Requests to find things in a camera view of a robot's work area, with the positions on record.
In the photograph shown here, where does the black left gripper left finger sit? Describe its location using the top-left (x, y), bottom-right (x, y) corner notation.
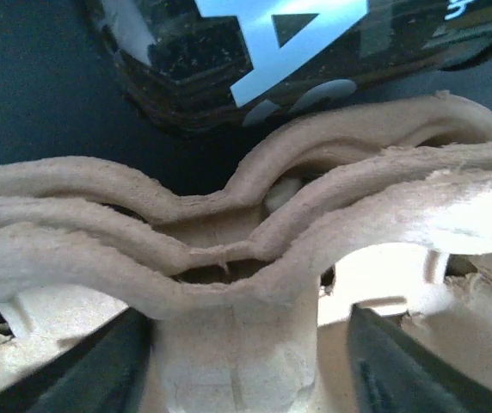
top-left (0, 309), bottom-right (151, 413)

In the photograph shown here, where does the brown pulp cup carrier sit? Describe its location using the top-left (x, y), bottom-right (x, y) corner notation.
top-left (0, 92), bottom-right (492, 412)

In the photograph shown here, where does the black paper cup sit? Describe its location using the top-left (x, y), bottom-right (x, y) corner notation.
top-left (83, 0), bottom-right (492, 133)

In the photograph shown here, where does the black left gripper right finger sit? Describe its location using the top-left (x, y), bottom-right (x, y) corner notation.
top-left (347, 304), bottom-right (492, 412)

